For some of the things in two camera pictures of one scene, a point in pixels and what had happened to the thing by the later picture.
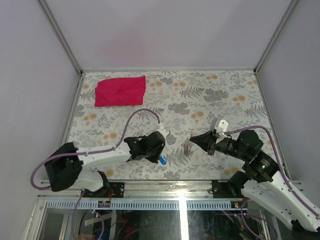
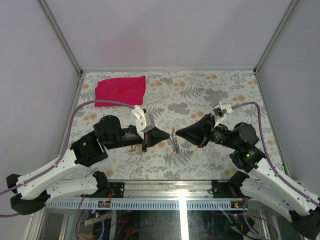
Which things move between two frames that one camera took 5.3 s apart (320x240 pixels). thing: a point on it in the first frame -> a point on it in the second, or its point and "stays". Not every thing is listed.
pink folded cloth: x=123 y=91 stays
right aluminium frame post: x=287 y=12 stays
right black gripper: x=207 y=141 -> x=195 y=132
